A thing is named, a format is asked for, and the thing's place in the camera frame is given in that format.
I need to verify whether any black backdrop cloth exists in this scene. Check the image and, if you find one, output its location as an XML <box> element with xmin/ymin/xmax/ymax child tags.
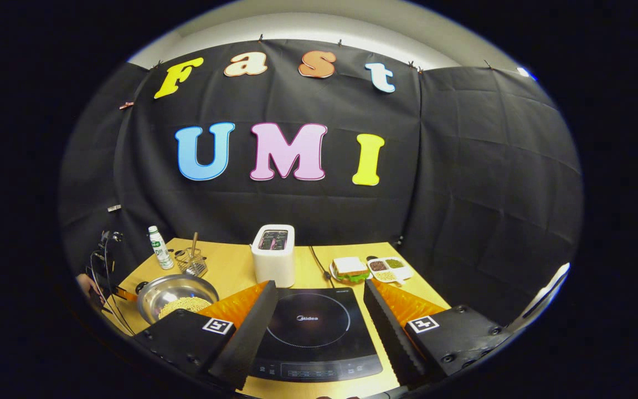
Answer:
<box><xmin>59</xmin><ymin>39</ymin><xmax>584</xmax><ymax>329</ymax></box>

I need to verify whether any white toaster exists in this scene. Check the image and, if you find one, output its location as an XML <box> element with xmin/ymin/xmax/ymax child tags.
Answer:
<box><xmin>251</xmin><ymin>224</ymin><xmax>296</xmax><ymax>288</ymax></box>

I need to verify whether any pile of yellow soybeans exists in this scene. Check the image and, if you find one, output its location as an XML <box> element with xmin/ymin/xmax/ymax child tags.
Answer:
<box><xmin>158</xmin><ymin>296</ymin><xmax>213</xmax><ymax>320</ymax></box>

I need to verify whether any stainless steel pot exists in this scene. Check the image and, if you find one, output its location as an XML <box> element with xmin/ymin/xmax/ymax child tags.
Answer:
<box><xmin>136</xmin><ymin>274</ymin><xmax>220</xmax><ymax>325</ymax></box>

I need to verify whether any white divided dish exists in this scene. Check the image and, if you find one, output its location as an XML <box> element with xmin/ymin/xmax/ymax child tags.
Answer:
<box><xmin>366</xmin><ymin>257</ymin><xmax>414</xmax><ymax>287</ymax></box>

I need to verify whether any black induction cooktop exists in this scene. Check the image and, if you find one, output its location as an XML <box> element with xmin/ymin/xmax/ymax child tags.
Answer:
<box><xmin>247</xmin><ymin>287</ymin><xmax>384</xmax><ymax>383</ymax></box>

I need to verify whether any wire mesh utensil holder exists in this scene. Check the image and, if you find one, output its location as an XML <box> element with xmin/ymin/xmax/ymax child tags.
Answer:
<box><xmin>174</xmin><ymin>247</ymin><xmax>208</xmax><ymax>278</ymax></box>

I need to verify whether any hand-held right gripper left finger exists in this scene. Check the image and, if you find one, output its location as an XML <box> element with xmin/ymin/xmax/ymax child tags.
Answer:
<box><xmin>133</xmin><ymin>280</ymin><xmax>279</xmax><ymax>391</ymax></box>

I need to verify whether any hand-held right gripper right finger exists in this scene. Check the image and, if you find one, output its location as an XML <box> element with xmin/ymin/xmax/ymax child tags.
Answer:
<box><xmin>363</xmin><ymin>279</ymin><xmax>514</xmax><ymax>388</ymax></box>

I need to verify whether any small white plate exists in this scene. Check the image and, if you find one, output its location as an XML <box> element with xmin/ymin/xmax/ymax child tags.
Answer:
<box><xmin>329</xmin><ymin>260</ymin><xmax>373</xmax><ymax>285</ymax></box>

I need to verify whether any wooden handled spoon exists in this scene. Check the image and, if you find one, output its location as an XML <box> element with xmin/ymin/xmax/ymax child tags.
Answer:
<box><xmin>188</xmin><ymin>232</ymin><xmax>201</xmax><ymax>275</ymax></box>

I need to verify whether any black power cable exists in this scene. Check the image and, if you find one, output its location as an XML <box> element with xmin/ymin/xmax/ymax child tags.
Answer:
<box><xmin>308</xmin><ymin>245</ymin><xmax>335</xmax><ymax>289</ymax></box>

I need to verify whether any white green-label bottle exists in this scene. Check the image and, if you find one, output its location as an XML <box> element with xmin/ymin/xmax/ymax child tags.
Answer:
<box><xmin>148</xmin><ymin>226</ymin><xmax>176</xmax><ymax>271</ymax></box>

